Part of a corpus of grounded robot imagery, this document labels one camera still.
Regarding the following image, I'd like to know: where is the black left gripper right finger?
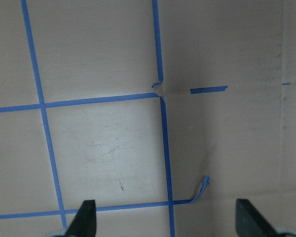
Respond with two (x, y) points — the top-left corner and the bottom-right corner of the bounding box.
(235, 198), (285, 237)

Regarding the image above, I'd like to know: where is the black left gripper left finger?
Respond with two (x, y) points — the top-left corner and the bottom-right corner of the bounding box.
(65, 200), (97, 237)

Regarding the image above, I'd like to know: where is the brown paper table cover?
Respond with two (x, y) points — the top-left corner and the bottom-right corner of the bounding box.
(0, 0), (296, 237)

